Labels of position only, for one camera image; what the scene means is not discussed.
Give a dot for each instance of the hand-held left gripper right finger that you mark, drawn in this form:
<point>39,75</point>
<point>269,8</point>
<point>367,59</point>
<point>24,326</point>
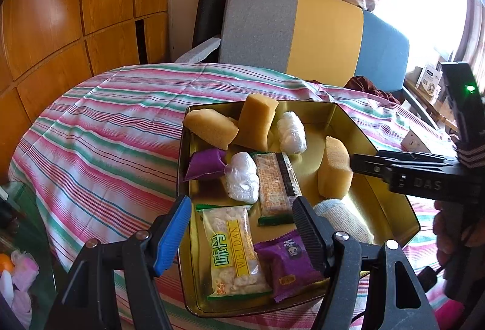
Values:
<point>310,235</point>

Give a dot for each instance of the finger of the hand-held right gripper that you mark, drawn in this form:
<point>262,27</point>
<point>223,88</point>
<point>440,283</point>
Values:
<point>371,165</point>
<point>416,157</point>

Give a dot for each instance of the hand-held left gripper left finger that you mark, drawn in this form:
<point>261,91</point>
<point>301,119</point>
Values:
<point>174,235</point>

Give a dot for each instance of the printed purple snack packet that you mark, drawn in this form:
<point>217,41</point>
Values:
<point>288,265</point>

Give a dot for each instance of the yellow sponge cake piece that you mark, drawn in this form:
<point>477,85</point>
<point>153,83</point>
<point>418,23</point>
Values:
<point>212,127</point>
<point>255,121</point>
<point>333,171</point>

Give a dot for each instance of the white cloth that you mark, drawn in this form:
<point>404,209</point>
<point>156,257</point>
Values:
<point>348,224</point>

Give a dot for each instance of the gold tin box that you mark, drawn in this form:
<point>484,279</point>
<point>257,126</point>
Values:
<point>379,208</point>

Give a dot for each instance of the clear yellow green-edged snack packet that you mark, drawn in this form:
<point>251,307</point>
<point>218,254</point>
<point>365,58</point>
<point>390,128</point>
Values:
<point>231,258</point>

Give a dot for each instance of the brown biscuit packet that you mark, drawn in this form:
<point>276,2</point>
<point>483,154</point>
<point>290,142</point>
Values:
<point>272,186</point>

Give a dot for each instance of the small plain purple packet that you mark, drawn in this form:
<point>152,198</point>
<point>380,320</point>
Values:
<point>204,163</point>

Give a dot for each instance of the white plastic-wrapped ball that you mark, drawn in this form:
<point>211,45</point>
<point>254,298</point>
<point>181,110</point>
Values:
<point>291,133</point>
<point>242,178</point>

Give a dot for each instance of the person's right hand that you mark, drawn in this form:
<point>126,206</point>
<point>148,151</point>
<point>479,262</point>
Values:
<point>445,231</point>

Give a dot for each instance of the small white box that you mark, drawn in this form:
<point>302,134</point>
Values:
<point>413,140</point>

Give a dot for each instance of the wooden side shelf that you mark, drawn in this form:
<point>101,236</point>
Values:
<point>439,110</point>

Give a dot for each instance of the white product box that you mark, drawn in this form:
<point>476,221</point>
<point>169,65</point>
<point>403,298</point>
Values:
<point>428,82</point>

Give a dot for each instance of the dark red cloth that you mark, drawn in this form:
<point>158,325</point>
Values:
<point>369,85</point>

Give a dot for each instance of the pink green striped bedsheet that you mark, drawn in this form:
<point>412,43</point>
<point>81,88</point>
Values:
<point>113,133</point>

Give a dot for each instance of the glass side table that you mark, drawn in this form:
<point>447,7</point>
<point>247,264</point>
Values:
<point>34,224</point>

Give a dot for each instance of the grey yellow blue sofa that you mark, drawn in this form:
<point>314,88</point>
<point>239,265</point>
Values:
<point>326,30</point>

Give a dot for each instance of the pink plastic wrapper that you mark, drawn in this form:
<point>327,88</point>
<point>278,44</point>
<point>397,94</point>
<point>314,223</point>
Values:
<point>24,267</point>

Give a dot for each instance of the orange fruit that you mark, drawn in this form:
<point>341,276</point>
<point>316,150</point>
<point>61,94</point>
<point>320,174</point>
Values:
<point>5,263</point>

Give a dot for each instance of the black rolled mat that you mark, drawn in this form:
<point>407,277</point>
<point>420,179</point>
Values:
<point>210,4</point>

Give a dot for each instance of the wooden wardrobe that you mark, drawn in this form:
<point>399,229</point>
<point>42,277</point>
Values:
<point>75,11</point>

